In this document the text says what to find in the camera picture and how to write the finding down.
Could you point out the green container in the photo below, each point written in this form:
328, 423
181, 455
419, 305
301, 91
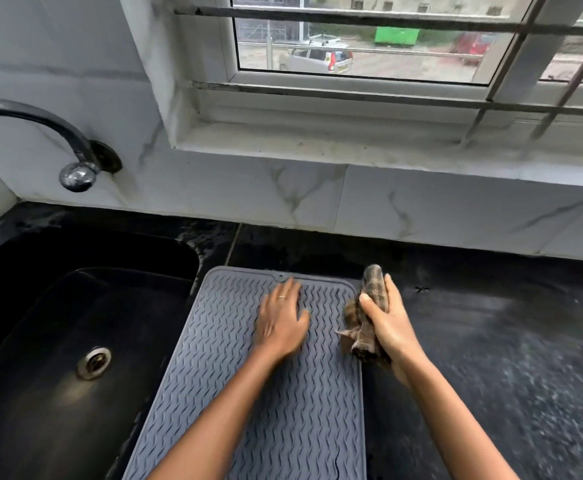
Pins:
396, 36

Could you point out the dark metal window grille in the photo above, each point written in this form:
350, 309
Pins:
351, 18

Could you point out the steel sink drain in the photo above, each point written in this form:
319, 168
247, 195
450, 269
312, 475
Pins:
94, 363

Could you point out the person's left forearm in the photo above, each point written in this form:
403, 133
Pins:
211, 424

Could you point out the red car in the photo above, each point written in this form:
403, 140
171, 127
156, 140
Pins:
474, 44

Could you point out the person's right hand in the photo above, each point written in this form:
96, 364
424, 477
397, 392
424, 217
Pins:
394, 334

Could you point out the brown checked cleaning cloth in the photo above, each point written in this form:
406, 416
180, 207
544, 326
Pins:
374, 282

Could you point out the grey silicone drying mat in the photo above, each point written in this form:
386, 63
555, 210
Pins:
291, 404

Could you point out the silver car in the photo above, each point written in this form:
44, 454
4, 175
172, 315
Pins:
316, 58

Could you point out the white marble window sill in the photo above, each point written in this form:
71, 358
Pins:
371, 149

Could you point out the person's left hand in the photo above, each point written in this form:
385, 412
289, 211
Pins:
279, 329

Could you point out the person's left thumb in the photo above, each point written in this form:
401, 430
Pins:
305, 317

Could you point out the metal outdoor railing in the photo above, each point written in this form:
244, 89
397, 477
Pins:
270, 52

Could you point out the chrome wall faucet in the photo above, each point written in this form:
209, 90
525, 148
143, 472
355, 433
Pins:
36, 114

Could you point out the black stone sink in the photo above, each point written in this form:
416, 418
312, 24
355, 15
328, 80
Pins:
46, 304

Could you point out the person's right forearm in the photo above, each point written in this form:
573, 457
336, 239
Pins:
451, 424

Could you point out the white window frame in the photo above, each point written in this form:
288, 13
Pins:
211, 59

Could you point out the person's right thumb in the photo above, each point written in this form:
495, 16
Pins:
369, 305

